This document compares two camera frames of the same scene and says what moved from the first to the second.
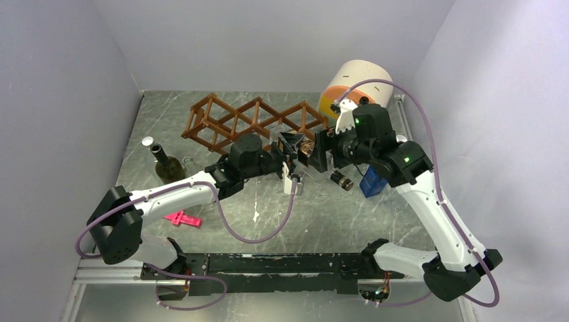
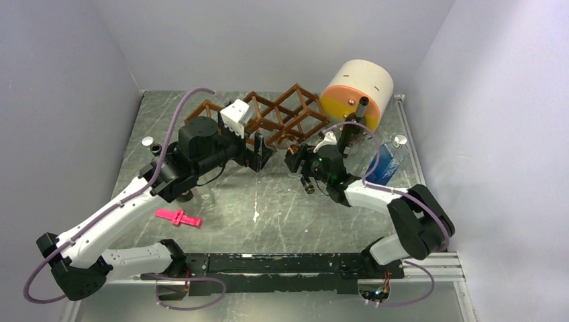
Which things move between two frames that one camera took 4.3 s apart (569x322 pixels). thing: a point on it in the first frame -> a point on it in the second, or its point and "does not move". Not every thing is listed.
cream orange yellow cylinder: (351, 73) does not move
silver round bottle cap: (147, 141) does not move
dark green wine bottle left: (169, 169) does not move
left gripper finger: (291, 141) -> (262, 152)
